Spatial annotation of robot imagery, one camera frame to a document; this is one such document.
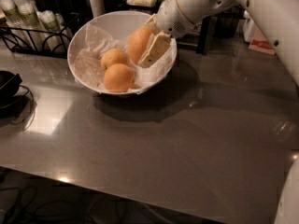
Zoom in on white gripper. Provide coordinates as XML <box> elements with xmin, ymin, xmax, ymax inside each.
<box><xmin>138</xmin><ymin>0</ymin><xmax>200</xmax><ymax>67</ymax></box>

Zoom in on orange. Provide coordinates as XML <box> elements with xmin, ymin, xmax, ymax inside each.
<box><xmin>100</xmin><ymin>49</ymin><xmax>129</xmax><ymax>71</ymax></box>
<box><xmin>127</xmin><ymin>26</ymin><xmax>153</xmax><ymax>64</ymax></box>
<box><xmin>103</xmin><ymin>63</ymin><xmax>135</xmax><ymax>92</ymax></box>

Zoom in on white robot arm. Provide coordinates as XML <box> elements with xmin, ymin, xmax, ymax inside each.
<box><xmin>156</xmin><ymin>0</ymin><xmax>299</xmax><ymax>224</ymax></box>

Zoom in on white bowl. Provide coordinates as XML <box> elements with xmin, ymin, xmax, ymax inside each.
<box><xmin>67</xmin><ymin>10</ymin><xmax>177</xmax><ymax>96</ymax></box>

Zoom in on clear plastic bowl liner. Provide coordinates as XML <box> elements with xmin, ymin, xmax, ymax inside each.
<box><xmin>67</xmin><ymin>11</ymin><xmax>177</xmax><ymax>96</ymax></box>

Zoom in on black condiment shelf rack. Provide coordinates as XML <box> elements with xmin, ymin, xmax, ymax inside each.
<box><xmin>123</xmin><ymin>0</ymin><xmax>213</xmax><ymax>54</ymax></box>

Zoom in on white cylinder cup dispenser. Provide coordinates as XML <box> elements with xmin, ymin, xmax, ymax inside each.
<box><xmin>89</xmin><ymin>0</ymin><xmax>106</xmax><ymax>18</ymax></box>

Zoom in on white appliance with plates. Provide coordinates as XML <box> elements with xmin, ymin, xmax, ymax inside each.
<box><xmin>243</xmin><ymin>10</ymin><xmax>256</xmax><ymax>43</ymax></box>

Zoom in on right paper cup stack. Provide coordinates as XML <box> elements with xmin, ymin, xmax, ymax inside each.
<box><xmin>38</xmin><ymin>10</ymin><xmax>65</xmax><ymax>54</ymax></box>

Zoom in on paper cup stack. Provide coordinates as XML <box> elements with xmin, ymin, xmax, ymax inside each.
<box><xmin>0</xmin><ymin>0</ymin><xmax>23</xmax><ymax>28</ymax></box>
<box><xmin>38</xmin><ymin>10</ymin><xmax>65</xmax><ymax>54</ymax></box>
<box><xmin>18</xmin><ymin>3</ymin><xmax>43</xmax><ymax>51</ymax></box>

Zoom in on red and white card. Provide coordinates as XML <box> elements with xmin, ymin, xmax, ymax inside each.
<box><xmin>249</xmin><ymin>27</ymin><xmax>275</xmax><ymax>55</ymax></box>

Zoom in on middle paper cup stack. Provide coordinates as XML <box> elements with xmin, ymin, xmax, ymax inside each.
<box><xmin>18</xmin><ymin>3</ymin><xmax>43</xmax><ymax>51</ymax></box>

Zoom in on left paper cup stack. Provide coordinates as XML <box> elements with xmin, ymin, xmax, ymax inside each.
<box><xmin>0</xmin><ymin>0</ymin><xmax>23</xmax><ymax>28</ymax></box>

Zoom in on black tray on stand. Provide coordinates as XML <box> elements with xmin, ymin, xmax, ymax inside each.
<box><xmin>0</xmin><ymin>70</ymin><xmax>35</xmax><ymax>125</ymax></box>

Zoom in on black wire basket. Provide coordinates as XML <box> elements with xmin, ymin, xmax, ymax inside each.
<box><xmin>214</xmin><ymin>6</ymin><xmax>243</xmax><ymax>38</ymax></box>

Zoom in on black wire cup rack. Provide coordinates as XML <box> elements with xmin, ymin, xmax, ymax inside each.
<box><xmin>0</xmin><ymin>13</ymin><xmax>78</xmax><ymax>58</ymax></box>

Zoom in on black floor cable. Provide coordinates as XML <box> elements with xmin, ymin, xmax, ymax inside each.
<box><xmin>0</xmin><ymin>185</ymin><xmax>94</xmax><ymax>224</ymax></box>

